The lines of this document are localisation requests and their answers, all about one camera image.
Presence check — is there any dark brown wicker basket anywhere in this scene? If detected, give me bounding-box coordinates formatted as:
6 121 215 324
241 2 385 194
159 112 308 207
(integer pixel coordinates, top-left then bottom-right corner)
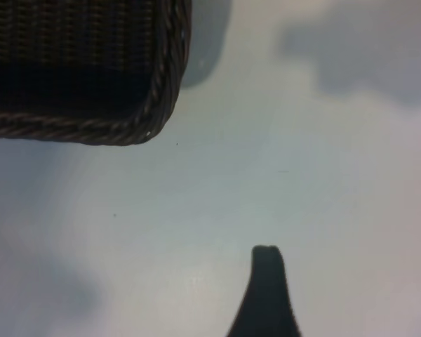
0 0 192 147

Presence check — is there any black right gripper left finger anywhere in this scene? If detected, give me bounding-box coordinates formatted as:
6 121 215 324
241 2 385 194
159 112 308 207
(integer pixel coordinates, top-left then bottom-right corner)
227 246 269 337

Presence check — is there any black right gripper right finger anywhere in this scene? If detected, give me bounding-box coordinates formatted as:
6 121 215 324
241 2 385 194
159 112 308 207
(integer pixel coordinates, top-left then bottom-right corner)
268 246 302 337

